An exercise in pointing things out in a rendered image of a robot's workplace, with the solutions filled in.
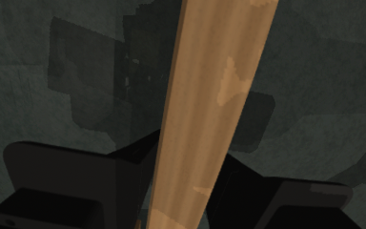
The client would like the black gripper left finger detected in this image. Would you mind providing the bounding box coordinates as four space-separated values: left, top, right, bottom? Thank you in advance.
3 129 161 229

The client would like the wooden side rail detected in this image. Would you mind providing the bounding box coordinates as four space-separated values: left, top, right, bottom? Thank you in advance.
146 0 279 229

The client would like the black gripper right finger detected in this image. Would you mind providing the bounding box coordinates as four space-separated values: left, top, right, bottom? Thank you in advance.
206 153 354 229

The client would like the brown wooden post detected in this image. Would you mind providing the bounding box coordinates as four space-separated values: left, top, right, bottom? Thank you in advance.
134 219 141 229

